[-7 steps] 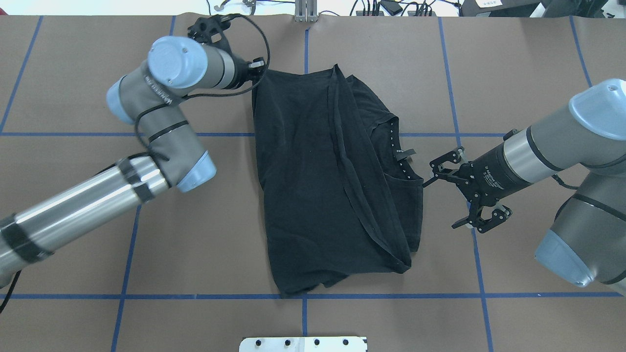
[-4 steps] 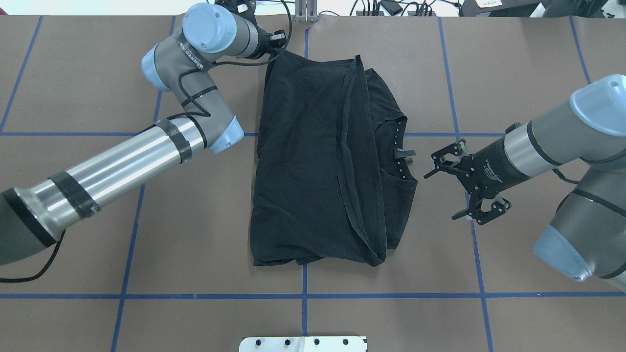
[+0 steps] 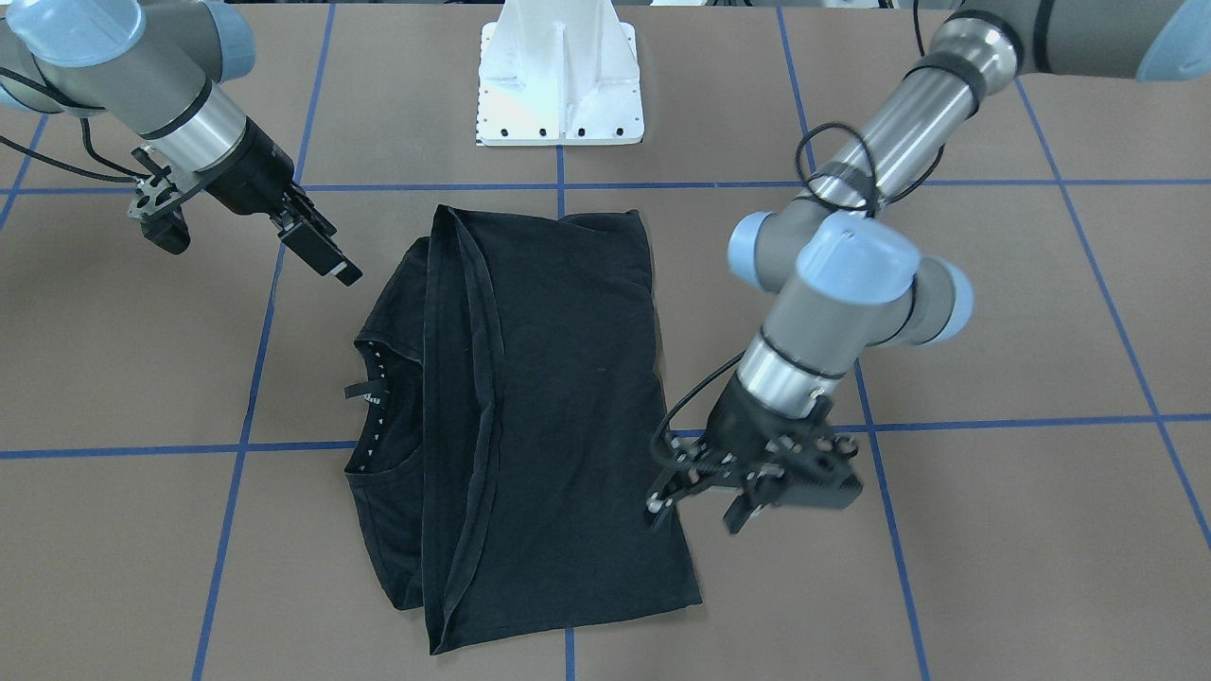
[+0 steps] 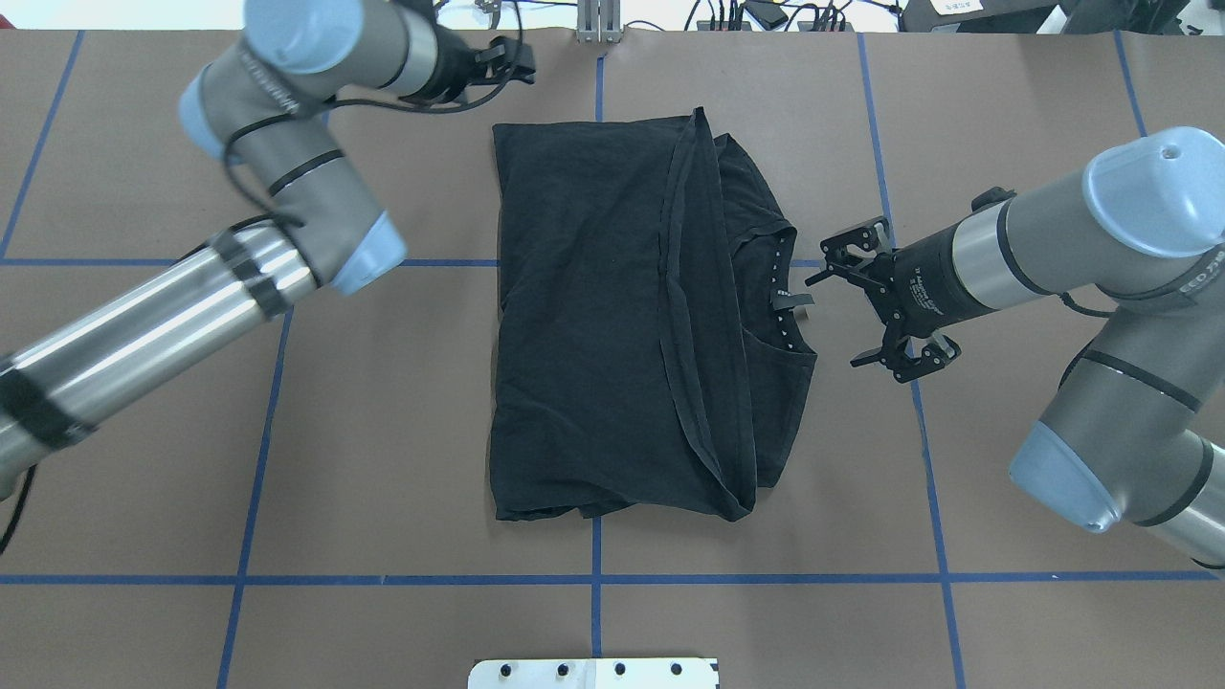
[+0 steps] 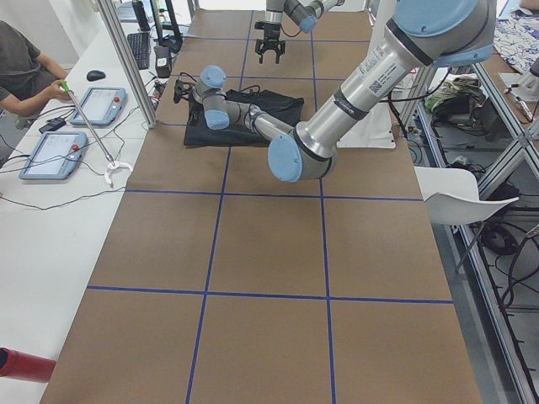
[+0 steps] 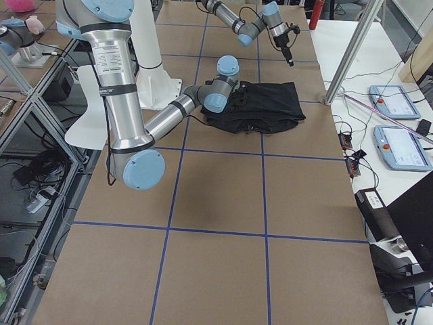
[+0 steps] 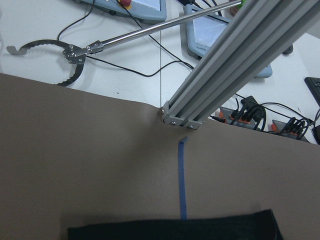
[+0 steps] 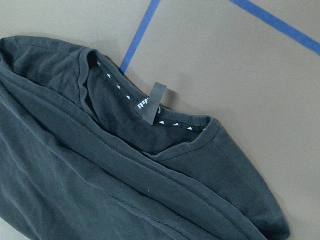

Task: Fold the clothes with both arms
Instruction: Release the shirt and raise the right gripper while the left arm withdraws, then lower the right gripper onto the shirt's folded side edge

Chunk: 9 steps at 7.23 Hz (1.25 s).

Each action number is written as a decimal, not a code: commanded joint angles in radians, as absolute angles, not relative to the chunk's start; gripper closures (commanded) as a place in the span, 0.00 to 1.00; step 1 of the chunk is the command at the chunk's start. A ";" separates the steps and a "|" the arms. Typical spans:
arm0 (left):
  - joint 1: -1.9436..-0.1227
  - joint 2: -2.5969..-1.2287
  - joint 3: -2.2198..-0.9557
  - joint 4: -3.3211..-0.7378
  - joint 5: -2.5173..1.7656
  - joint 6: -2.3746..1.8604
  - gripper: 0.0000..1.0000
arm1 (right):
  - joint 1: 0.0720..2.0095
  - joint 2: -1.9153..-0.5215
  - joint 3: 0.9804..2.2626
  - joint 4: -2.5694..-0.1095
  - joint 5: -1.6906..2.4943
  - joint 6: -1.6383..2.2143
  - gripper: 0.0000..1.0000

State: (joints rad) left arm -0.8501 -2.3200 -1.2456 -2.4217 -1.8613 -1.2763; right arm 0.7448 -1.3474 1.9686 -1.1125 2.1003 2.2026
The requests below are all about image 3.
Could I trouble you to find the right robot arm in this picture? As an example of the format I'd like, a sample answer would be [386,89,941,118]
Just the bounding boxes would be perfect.
[1,1,360,286]

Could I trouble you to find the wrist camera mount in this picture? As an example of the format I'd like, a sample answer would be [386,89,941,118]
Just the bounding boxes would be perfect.
[774,396,863,510]
[127,144,191,254]

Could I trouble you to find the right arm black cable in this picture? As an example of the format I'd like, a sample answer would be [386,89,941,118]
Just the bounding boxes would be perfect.
[0,65,153,185]

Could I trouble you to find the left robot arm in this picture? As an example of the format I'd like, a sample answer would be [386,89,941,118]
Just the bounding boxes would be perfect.
[647,1,1209,533]

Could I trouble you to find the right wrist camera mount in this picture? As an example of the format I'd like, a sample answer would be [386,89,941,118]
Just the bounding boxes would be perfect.
[127,144,191,254]

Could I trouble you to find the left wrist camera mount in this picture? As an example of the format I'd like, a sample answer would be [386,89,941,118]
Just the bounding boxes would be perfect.
[774,396,863,510]

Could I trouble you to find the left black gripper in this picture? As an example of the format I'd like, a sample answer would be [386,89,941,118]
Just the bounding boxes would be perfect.
[645,376,807,536]

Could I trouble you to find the black graphic t-shirt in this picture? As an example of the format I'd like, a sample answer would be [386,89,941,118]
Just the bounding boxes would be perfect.
[344,205,702,656]

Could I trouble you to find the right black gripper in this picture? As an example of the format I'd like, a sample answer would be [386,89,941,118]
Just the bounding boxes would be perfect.
[203,119,362,288]

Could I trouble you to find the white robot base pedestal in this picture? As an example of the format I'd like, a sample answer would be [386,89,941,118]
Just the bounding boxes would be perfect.
[476,1,645,147]

